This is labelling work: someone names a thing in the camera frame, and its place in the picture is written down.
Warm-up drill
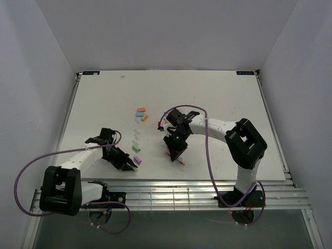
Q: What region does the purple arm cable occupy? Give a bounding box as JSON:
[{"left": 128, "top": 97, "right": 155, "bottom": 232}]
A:
[
  {"left": 14, "top": 129, "right": 132, "bottom": 235},
  {"left": 158, "top": 104, "right": 266, "bottom": 226}
]

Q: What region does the blue highlighter cap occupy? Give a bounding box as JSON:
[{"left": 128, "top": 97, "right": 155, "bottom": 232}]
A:
[{"left": 135, "top": 112, "right": 145, "bottom": 117}]

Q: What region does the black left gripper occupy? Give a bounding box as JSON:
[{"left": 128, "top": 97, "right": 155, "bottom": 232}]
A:
[{"left": 103, "top": 146, "right": 136, "bottom": 171}]

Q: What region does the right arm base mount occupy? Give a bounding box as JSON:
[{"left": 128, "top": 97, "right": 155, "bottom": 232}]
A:
[{"left": 214, "top": 188, "right": 265, "bottom": 208}]

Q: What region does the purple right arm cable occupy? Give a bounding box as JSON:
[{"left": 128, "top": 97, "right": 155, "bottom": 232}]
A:
[{"left": 158, "top": 104, "right": 266, "bottom": 226}]

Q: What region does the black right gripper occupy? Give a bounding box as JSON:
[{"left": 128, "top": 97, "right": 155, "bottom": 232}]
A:
[{"left": 163, "top": 130, "right": 190, "bottom": 161}]

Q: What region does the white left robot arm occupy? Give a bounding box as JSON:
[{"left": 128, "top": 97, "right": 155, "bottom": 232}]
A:
[{"left": 39, "top": 146, "right": 138, "bottom": 216}]

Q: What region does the cream highlighter cap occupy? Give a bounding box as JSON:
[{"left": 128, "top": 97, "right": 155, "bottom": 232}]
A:
[{"left": 141, "top": 114, "right": 148, "bottom": 121}]

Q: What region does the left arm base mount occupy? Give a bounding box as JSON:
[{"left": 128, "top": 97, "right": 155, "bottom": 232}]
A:
[{"left": 81, "top": 190, "right": 127, "bottom": 210}]

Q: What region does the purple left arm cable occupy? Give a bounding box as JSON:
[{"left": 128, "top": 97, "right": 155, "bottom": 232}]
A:
[{"left": 14, "top": 129, "right": 132, "bottom": 235}]

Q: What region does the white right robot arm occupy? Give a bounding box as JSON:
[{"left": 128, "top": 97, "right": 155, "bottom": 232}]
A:
[{"left": 158, "top": 111, "right": 267, "bottom": 208}]

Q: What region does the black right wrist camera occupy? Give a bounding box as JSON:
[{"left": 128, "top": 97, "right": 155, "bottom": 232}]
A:
[{"left": 166, "top": 108, "right": 185, "bottom": 127}]

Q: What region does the green highlighter cap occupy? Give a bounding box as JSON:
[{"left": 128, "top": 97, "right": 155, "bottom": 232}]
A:
[{"left": 132, "top": 145, "right": 141, "bottom": 153}]

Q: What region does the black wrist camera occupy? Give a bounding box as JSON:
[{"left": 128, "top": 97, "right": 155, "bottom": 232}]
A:
[
  {"left": 166, "top": 108, "right": 185, "bottom": 127},
  {"left": 100, "top": 128, "right": 116, "bottom": 144}
]

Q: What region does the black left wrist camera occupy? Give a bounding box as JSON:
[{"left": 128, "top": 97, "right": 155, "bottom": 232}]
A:
[{"left": 100, "top": 128, "right": 116, "bottom": 144}]

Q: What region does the orange thin pen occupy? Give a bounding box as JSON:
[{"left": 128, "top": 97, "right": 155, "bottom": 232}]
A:
[{"left": 165, "top": 151, "right": 185, "bottom": 166}]

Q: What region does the purple highlighter cap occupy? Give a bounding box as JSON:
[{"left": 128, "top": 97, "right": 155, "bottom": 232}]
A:
[{"left": 134, "top": 156, "right": 142, "bottom": 164}]

